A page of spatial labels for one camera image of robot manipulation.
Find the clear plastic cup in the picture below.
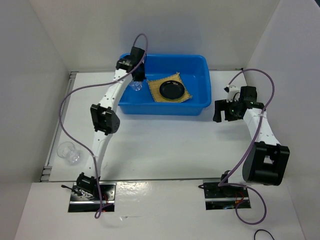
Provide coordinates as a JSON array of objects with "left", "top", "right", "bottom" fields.
[
  {"left": 129, "top": 81, "right": 143, "bottom": 92},
  {"left": 56, "top": 141, "right": 81, "bottom": 165}
]

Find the woven bamboo placemat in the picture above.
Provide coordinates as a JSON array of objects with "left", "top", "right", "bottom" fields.
[{"left": 147, "top": 72, "right": 192, "bottom": 103}]

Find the black round bowl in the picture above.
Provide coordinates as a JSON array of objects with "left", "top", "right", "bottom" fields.
[{"left": 159, "top": 80, "right": 186, "bottom": 101}]

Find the green round plate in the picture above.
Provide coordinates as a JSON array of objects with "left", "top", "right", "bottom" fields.
[{"left": 159, "top": 97, "right": 188, "bottom": 103}]

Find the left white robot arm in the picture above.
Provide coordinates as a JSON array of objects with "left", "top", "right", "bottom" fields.
[{"left": 76, "top": 46, "right": 146, "bottom": 200}]

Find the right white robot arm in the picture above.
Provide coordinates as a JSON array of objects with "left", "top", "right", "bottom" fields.
[{"left": 213, "top": 84, "right": 290, "bottom": 186}]

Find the blue plastic bin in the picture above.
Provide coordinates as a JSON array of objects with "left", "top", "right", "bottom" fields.
[{"left": 118, "top": 53, "right": 212, "bottom": 116}]

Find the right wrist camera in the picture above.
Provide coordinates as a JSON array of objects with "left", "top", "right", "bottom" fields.
[{"left": 224, "top": 84, "right": 240, "bottom": 103}]

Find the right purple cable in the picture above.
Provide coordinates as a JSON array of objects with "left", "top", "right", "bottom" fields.
[{"left": 217, "top": 68, "right": 276, "bottom": 225}]

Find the purple cable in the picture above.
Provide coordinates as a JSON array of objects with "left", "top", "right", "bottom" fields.
[
  {"left": 58, "top": 33, "right": 151, "bottom": 220},
  {"left": 217, "top": 68, "right": 276, "bottom": 225}
]

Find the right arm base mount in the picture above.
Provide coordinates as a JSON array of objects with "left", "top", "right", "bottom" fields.
[{"left": 198, "top": 179, "right": 251, "bottom": 211}]

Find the black cable loop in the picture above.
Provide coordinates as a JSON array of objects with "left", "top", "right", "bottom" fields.
[{"left": 254, "top": 229, "right": 276, "bottom": 240}]

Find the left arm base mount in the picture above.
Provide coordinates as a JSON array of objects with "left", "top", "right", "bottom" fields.
[{"left": 61, "top": 182, "right": 117, "bottom": 213}]

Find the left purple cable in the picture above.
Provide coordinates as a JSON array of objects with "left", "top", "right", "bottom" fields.
[{"left": 58, "top": 33, "right": 151, "bottom": 220}]

